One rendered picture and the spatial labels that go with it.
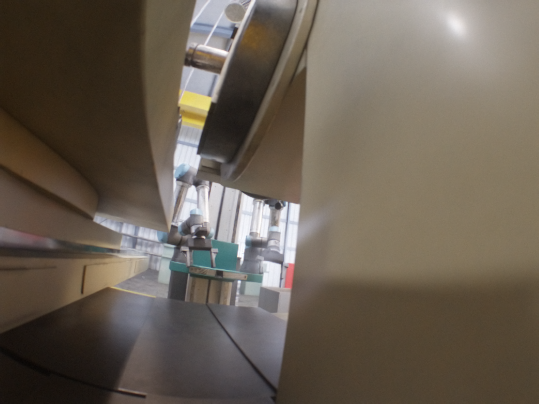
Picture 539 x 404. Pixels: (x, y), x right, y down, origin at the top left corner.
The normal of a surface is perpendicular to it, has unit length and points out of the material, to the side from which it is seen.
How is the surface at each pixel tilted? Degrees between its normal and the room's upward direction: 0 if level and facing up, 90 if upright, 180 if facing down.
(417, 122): 90
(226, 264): 90
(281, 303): 90
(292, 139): 180
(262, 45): 126
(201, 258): 90
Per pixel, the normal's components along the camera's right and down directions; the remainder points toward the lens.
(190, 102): 0.39, -0.22
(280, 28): 0.29, 0.26
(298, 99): -0.11, 0.95
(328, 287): -0.91, -0.22
